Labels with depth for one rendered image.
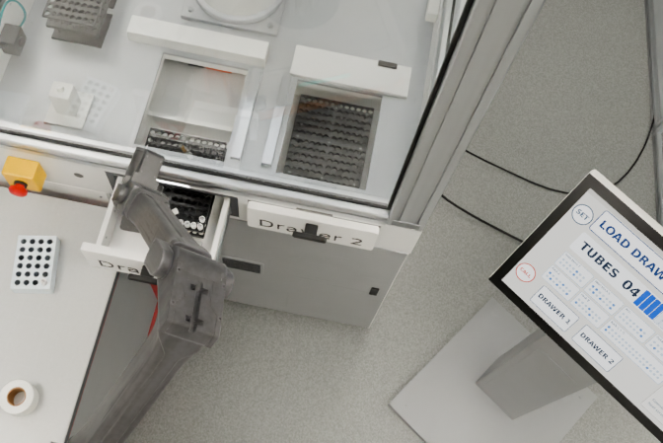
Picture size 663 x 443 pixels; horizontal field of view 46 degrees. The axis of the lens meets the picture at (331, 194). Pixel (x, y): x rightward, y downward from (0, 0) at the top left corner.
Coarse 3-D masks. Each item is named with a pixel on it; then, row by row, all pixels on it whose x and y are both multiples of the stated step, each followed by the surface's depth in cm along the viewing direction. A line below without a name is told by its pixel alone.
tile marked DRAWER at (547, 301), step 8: (544, 288) 156; (536, 296) 157; (544, 296) 157; (552, 296) 156; (536, 304) 158; (544, 304) 157; (552, 304) 156; (560, 304) 155; (544, 312) 157; (552, 312) 156; (560, 312) 156; (568, 312) 155; (552, 320) 157; (560, 320) 156; (568, 320) 155; (576, 320) 154; (560, 328) 156; (568, 328) 156
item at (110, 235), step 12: (120, 180) 171; (216, 204) 177; (228, 204) 171; (108, 216) 168; (120, 216) 174; (216, 216) 176; (228, 216) 173; (108, 228) 168; (216, 228) 175; (108, 240) 170; (120, 240) 172; (132, 240) 172; (204, 240) 173; (216, 240) 167; (144, 252) 171; (216, 252) 167
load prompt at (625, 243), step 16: (592, 224) 149; (608, 224) 147; (608, 240) 148; (624, 240) 146; (640, 240) 145; (624, 256) 147; (640, 256) 145; (656, 256) 144; (640, 272) 146; (656, 272) 145; (656, 288) 145
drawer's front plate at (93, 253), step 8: (88, 248) 161; (96, 248) 161; (104, 248) 161; (112, 248) 161; (88, 256) 164; (96, 256) 163; (104, 256) 162; (112, 256) 161; (120, 256) 161; (128, 256) 161; (136, 256) 161; (144, 256) 161; (96, 264) 169; (104, 264) 168; (120, 264) 166; (128, 264) 165; (136, 264) 164; (128, 272) 170; (136, 272) 169
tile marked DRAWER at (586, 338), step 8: (584, 328) 154; (576, 336) 155; (584, 336) 154; (592, 336) 154; (600, 336) 153; (584, 344) 155; (592, 344) 154; (600, 344) 153; (608, 344) 152; (592, 352) 154; (600, 352) 153; (608, 352) 153; (616, 352) 152; (600, 360) 154; (608, 360) 153; (616, 360) 152; (608, 368) 153
